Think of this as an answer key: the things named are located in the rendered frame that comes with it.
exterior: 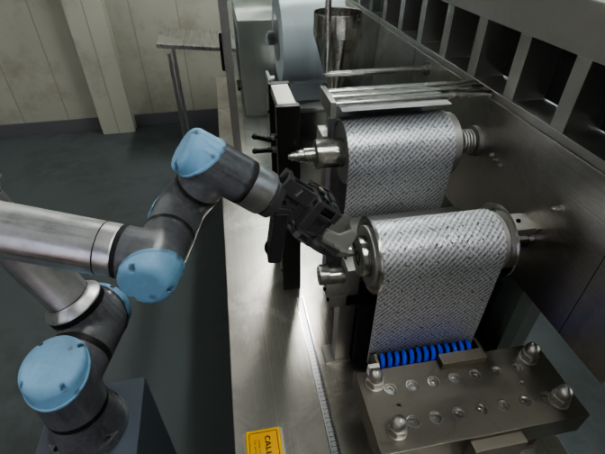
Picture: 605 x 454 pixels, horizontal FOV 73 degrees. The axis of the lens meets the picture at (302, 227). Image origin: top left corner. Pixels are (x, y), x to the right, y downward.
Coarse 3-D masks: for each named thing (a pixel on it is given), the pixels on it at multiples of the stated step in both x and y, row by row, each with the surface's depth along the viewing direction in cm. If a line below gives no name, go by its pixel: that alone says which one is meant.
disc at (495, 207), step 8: (480, 208) 83; (488, 208) 81; (496, 208) 78; (504, 208) 76; (504, 216) 76; (512, 224) 74; (512, 232) 74; (512, 240) 74; (512, 248) 75; (512, 256) 75; (512, 264) 75; (504, 272) 78
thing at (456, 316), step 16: (384, 304) 77; (400, 304) 77; (416, 304) 78; (432, 304) 79; (448, 304) 80; (464, 304) 81; (480, 304) 82; (384, 320) 79; (400, 320) 80; (416, 320) 81; (432, 320) 82; (448, 320) 83; (464, 320) 84; (480, 320) 85; (384, 336) 83; (400, 336) 84; (416, 336) 85; (432, 336) 86; (448, 336) 87; (464, 336) 88; (368, 352) 86; (384, 352) 86; (400, 352) 87
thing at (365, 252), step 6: (360, 240) 75; (366, 240) 75; (360, 246) 74; (366, 246) 74; (360, 252) 74; (366, 252) 73; (354, 258) 79; (360, 258) 75; (366, 258) 73; (354, 264) 79; (360, 264) 75; (366, 264) 73; (360, 270) 76; (366, 270) 74; (360, 276) 76; (366, 276) 76
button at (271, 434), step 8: (248, 432) 83; (256, 432) 83; (264, 432) 83; (272, 432) 83; (248, 440) 82; (256, 440) 82; (264, 440) 82; (272, 440) 82; (280, 440) 82; (248, 448) 81; (256, 448) 81; (264, 448) 81; (272, 448) 81; (280, 448) 81
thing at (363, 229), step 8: (504, 224) 75; (360, 232) 78; (368, 232) 73; (368, 240) 74; (376, 256) 71; (376, 264) 71; (504, 264) 77; (376, 272) 72; (368, 280) 76; (376, 280) 73
